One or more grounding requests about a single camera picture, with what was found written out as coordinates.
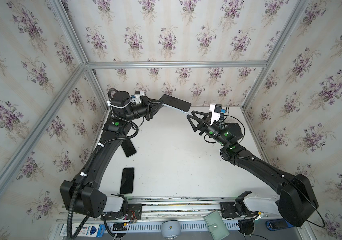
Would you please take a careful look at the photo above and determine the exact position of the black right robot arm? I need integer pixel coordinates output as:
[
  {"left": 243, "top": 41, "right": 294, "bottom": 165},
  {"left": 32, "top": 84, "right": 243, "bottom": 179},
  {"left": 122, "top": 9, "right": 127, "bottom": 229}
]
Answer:
[{"left": 187, "top": 111, "right": 319, "bottom": 227}]

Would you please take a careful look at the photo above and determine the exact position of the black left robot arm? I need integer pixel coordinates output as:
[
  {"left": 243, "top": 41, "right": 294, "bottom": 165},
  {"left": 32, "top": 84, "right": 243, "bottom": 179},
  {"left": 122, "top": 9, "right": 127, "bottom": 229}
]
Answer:
[{"left": 60, "top": 88, "right": 164, "bottom": 240}]

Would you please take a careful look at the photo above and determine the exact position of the black phone under left arm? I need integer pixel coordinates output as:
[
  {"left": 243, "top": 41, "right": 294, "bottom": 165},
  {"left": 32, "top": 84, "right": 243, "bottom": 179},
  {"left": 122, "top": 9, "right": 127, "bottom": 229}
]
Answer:
[{"left": 121, "top": 140, "right": 137, "bottom": 158}]

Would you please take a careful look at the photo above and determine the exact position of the black phone front left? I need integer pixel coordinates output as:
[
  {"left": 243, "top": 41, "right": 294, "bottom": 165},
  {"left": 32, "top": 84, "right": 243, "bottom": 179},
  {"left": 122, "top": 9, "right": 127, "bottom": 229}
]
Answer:
[{"left": 119, "top": 168, "right": 135, "bottom": 195}]

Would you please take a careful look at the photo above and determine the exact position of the black desk calculator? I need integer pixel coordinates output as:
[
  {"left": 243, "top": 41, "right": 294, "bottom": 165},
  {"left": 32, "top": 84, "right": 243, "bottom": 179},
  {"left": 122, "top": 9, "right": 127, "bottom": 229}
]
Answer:
[{"left": 217, "top": 113, "right": 225, "bottom": 129}]

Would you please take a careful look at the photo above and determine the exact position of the green wallet pouch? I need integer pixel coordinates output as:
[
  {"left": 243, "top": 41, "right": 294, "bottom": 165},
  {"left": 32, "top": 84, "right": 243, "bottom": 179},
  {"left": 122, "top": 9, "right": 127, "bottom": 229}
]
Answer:
[{"left": 204, "top": 211, "right": 230, "bottom": 240}]

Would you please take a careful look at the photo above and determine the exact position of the black round puck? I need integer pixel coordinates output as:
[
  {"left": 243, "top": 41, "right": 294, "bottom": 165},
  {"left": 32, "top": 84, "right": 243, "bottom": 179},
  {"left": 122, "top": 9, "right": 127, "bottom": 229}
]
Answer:
[{"left": 239, "top": 221, "right": 255, "bottom": 236}]

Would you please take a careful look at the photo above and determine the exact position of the grey round device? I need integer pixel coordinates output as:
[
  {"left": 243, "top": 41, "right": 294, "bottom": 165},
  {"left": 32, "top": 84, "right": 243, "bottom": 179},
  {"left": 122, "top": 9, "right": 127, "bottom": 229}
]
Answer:
[{"left": 161, "top": 220, "right": 181, "bottom": 240}]

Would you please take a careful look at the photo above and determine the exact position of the blue handheld device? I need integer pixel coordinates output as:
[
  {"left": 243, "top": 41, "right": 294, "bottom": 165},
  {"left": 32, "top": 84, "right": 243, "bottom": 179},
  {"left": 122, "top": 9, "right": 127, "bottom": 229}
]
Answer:
[{"left": 266, "top": 219, "right": 289, "bottom": 231}]

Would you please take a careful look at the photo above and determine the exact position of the blue white box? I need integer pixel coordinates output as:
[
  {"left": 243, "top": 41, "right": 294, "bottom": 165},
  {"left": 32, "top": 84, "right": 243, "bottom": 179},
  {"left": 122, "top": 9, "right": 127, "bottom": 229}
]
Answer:
[{"left": 59, "top": 224, "right": 106, "bottom": 238}]

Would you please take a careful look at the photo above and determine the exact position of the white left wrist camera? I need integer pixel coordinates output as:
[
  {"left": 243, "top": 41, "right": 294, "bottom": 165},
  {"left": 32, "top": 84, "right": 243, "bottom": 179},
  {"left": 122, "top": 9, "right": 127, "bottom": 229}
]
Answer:
[{"left": 130, "top": 91, "right": 146, "bottom": 105}]

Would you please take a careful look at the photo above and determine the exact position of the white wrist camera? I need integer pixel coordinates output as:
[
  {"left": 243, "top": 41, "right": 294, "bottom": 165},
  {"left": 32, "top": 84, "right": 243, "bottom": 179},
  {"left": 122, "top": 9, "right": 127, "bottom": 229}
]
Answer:
[
  {"left": 130, "top": 91, "right": 146, "bottom": 105},
  {"left": 210, "top": 103, "right": 223, "bottom": 126}
]

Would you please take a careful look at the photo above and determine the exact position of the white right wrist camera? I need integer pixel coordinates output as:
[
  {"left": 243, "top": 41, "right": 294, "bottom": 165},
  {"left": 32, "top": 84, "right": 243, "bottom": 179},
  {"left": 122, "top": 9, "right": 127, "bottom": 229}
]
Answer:
[{"left": 210, "top": 103, "right": 223, "bottom": 126}]

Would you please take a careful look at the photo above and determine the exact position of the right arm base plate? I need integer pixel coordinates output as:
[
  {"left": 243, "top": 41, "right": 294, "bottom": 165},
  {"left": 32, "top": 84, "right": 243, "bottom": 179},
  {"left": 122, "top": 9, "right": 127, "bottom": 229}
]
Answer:
[{"left": 220, "top": 202, "right": 259, "bottom": 220}]

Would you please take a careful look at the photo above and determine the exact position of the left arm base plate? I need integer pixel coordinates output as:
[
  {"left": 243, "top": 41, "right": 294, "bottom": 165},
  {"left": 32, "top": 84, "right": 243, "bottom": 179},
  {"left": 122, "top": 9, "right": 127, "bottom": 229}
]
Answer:
[{"left": 105, "top": 204, "right": 143, "bottom": 221}]

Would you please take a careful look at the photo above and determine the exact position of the white perforated cable tray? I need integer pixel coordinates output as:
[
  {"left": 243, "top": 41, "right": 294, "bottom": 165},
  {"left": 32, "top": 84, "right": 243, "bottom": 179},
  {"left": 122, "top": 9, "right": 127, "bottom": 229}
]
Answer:
[{"left": 108, "top": 220, "right": 240, "bottom": 233}]

